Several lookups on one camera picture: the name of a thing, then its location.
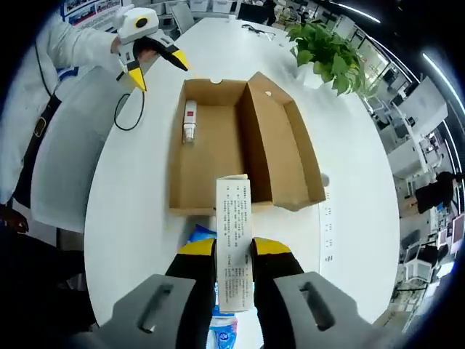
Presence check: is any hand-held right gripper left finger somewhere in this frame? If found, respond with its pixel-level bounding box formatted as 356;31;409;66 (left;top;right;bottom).
112;239;218;349

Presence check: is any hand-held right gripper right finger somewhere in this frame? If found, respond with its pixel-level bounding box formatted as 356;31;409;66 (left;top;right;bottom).
248;236;361;349

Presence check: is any white bottle with red label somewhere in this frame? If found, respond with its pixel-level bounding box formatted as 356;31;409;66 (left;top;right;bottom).
181;99;199;145

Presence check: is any blue pink tissue pack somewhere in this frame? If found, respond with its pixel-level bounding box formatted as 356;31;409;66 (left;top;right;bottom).
209;314;240;349

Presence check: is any brown cardboard shoe box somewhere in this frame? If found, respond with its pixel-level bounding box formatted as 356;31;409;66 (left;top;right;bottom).
167;71;327;217

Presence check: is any white carton box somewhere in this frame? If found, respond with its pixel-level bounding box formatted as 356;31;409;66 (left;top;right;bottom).
215;174;254;314

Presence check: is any person's left hand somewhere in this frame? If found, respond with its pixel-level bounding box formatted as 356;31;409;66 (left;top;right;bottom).
135;46;161;68

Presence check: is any white office chair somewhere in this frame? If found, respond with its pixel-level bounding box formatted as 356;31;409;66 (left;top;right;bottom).
170;3;198;34

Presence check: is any table power socket strip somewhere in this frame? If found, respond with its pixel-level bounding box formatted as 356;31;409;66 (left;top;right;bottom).
318;181;339;270

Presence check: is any person's torso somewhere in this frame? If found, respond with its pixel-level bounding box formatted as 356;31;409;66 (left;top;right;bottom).
0;54;123;236

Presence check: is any green potted plant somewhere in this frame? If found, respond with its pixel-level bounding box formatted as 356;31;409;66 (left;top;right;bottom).
285;20;368;98

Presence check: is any wall poster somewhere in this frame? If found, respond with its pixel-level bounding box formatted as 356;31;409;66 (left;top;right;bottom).
60;0;124;27

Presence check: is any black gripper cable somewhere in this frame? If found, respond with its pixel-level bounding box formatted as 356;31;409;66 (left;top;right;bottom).
113;89;146;132

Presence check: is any dark cable on table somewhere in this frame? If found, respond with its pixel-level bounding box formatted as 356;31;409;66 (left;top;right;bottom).
240;23;278;38

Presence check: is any black shoulder strap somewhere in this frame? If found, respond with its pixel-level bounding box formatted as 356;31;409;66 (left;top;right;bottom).
9;45;63;205

